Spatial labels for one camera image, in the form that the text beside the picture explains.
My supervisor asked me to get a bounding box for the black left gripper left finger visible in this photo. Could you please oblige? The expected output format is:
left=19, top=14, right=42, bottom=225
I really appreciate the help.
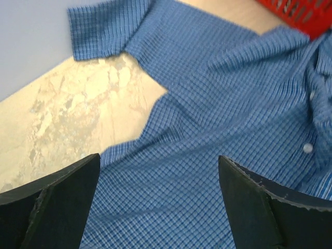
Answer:
left=1, top=154, right=100, bottom=248

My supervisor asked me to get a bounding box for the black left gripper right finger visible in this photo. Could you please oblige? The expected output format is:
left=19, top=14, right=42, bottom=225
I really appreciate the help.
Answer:
left=218, top=156, right=331, bottom=248

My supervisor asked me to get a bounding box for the blue plaid shirt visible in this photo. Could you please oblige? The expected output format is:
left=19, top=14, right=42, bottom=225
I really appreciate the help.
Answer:
left=67, top=1, right=331, bottom=248

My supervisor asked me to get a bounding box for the red plastic basket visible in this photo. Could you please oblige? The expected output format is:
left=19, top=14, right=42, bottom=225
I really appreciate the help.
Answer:
left=257, top=0, right=331, bottom=40

